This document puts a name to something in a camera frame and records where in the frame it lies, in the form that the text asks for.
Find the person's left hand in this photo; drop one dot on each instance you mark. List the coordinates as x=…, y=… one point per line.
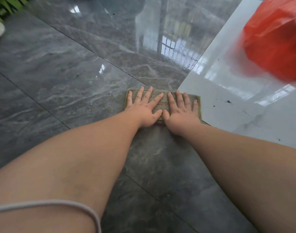
x=143, y=114

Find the person's right hand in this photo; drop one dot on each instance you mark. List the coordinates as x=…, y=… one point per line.
x=182, y=117

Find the person's right thumb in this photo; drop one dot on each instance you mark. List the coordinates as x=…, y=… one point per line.
x=165, y=115

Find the person's left thumb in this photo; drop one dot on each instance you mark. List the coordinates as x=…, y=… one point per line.
x=158, y=114

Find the person's left little finger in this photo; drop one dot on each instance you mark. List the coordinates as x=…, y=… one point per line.
x=129, y=98

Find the person's right middle finger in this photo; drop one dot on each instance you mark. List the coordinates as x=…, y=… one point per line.
x=179, y=99

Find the person's left middle finger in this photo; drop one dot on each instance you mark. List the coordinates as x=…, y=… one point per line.
x=148, y=95

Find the person's right little finger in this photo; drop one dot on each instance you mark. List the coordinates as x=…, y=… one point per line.
x=195, y=106

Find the grey green cleaning cloth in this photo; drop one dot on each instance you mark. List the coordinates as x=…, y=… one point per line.
x=164, y=102

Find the person's right forearm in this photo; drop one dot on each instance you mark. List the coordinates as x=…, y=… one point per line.
x=247, y=172

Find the person's left forearm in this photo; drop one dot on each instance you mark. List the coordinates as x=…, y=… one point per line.
x=70, y=164

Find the red plastic bag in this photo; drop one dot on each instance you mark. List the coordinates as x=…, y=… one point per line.
x=276, y=38

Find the green plant leaves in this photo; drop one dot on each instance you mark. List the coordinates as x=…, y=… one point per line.
x=7, y=6

